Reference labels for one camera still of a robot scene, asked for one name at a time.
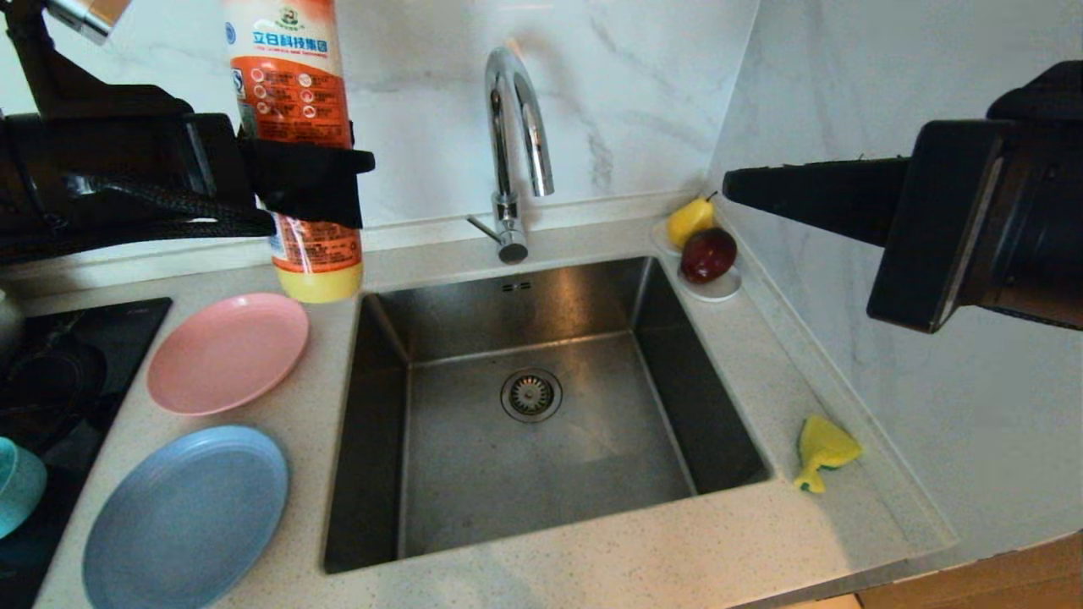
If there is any orange dish soap bottle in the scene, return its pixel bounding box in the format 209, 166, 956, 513
224, 0, 365, 304

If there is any yellow sponge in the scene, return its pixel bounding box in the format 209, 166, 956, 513
792, 414, 862, 495

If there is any metal sink drain strainer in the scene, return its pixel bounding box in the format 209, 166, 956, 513
499, 368, 563, 424

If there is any stainless steel sink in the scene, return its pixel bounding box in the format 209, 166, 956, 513
322, 256, 772, 574

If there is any dark red apple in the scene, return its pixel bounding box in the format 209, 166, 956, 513
678, 228, 736, 285

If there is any yellow pear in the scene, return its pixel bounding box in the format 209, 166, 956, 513
665, 191, 717, 250

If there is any small white dish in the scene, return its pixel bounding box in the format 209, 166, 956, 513
650, 220, 742, 304

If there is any black glass cooktop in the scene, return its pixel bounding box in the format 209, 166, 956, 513
0, 298, 173, 609

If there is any pink plate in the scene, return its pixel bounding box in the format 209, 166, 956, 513
146, 293, 310, 416

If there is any chrome gooseneck faucet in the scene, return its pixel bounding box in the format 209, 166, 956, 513
465, 47, 556, 266

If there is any teal cup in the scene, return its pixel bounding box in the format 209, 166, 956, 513
0, 437, 47, 540

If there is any blue plate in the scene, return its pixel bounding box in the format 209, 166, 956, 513
82, 425, 290, 609

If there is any wooden cabinet panel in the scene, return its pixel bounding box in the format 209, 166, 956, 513
855, 529, 1083, 609

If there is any thick black braided hose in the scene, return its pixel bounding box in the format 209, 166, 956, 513
63, 173, 276, 239

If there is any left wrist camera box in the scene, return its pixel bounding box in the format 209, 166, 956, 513
47, 0, 132, 45

